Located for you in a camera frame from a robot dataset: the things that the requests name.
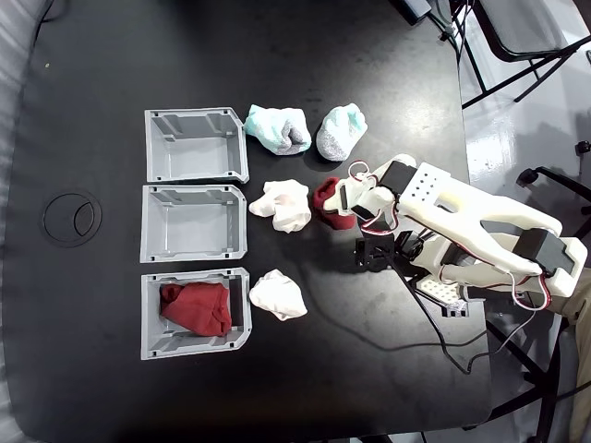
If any round black table grommet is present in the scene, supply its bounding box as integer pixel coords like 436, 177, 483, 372
42, 192, 103, 249

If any dark red sock in bin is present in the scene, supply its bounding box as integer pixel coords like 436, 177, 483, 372
160, 281, 233, 337

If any thin grey cable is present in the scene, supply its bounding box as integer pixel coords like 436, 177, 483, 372
318, 313, 490, 353

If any teal sock with grey toe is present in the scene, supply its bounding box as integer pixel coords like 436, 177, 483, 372
244, 104, 313, 156

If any black metal frame under table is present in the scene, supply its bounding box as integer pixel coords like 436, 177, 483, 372
484, 317, 591, 443

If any white perforated clamp plate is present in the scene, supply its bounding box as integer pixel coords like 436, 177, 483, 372
415, 276, 487, 320

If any person's leg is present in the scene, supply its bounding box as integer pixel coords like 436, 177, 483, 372
549, 267, 591, 443

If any thick black cable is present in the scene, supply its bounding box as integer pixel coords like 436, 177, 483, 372
368, 248, 562, 376

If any dark red sock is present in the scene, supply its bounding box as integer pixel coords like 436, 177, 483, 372
312, 176, 359, 231
160, 281, 233, 337

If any grey bin holding red sock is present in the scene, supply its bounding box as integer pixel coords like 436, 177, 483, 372
139, 266, 253, 362

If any black chair base with casters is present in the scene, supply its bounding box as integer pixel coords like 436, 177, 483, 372
515, 140, 591, 196

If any white rolled sock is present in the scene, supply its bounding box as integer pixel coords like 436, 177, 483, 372
248, 269, 309, 322
248, 179, 312, 233

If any empty grey plastic bin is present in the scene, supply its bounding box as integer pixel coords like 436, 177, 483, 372
144, 107, 251, 185
139, 184, 248, 265

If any black frame chair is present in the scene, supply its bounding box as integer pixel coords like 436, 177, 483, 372
450, 0, 591, 110

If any speckled grey and teal sock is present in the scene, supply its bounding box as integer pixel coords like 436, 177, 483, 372
315, 102, 369, 162

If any grey power adapter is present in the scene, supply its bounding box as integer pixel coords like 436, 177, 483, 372
399, 0, 436, 22

